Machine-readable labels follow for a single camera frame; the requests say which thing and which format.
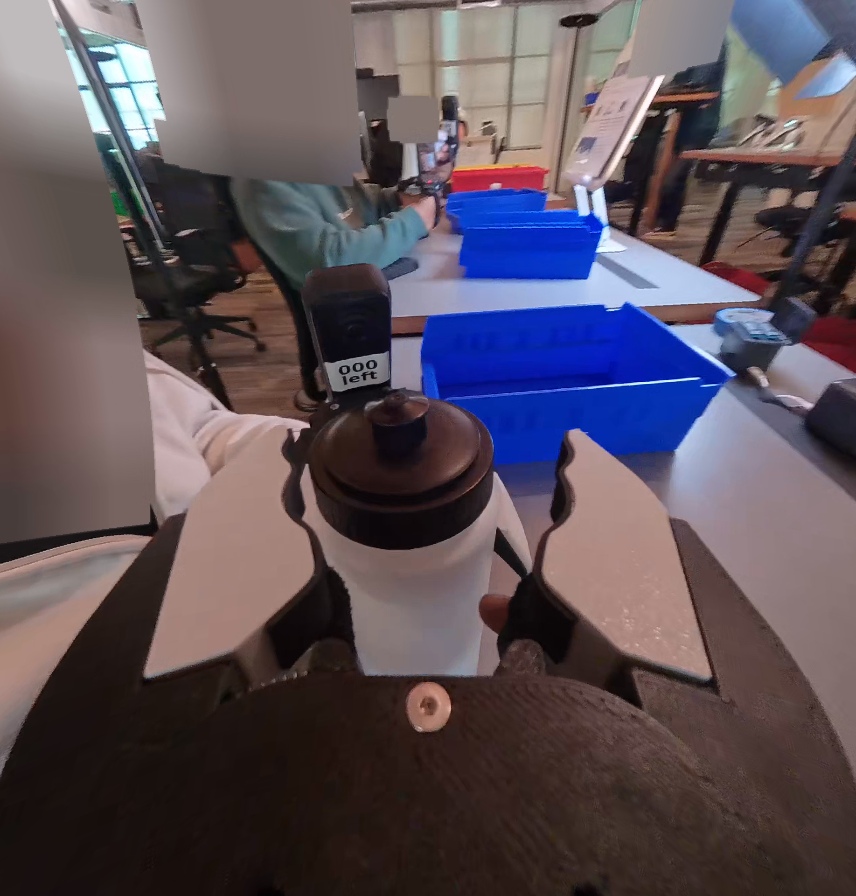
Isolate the person's right hand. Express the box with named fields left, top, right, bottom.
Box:
left=479, top=592, right=514, bottom=636

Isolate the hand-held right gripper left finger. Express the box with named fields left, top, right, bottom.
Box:
left=143, top=428, right=328, bottom=686

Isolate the black office chair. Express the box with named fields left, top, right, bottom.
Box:
left=755, top=204, right=845, bottom=256
left=130, top=157, right=268, bottom=354

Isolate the black ribbed bottle lid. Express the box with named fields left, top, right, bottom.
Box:
left=306, top=391, right=496, bottom=551

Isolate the dark cloth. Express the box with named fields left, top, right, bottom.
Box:
left=0, top=507, right=185, bottom=569

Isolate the white document stand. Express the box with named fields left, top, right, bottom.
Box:
left=564, top=76, right=667, bottom=254

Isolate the dark battery charger case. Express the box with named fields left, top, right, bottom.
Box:
left=720, top=321, right=793, bottom=373

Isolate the white plastic bottle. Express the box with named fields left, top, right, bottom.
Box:
left=309, top=476, right=499, bottom=678

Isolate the white cable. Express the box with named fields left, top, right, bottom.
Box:
left=746, top=367, right=817, bottom=415

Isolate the blue handheld device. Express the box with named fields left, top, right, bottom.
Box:
left=772, top=296, right=818, bottom=338

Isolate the blue plastic bin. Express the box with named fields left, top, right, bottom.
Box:
left=421, top=302, right=735, bottom=468
left=459, top=210, right=605, bottom=281
left=445, top=189, right=549, bottom=235

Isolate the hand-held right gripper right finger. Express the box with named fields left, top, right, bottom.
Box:
left=535, top=429, right=714, bottom=686

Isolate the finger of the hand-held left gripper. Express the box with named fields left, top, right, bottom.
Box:
left=493, top=526, right=532, bottom=581

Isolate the wooden workshop desk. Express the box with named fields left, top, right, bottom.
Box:
left=680, top=143, right=856, bottom=267

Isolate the red plastic bin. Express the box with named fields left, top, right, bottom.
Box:
left=452, top=164, right=549, bottom=195

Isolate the blue tape roll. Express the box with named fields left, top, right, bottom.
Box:
left=713, top=306, right=779, bottom=336

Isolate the black tripod stand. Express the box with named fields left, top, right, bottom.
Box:
left=778, top=98, right=856, bottom=309

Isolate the white panel studio light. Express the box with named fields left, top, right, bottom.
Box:
left=732, top=0, right=856, bottom=99

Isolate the dark grey box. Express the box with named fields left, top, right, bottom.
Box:
left=806, top=378, right=856, bottom=461

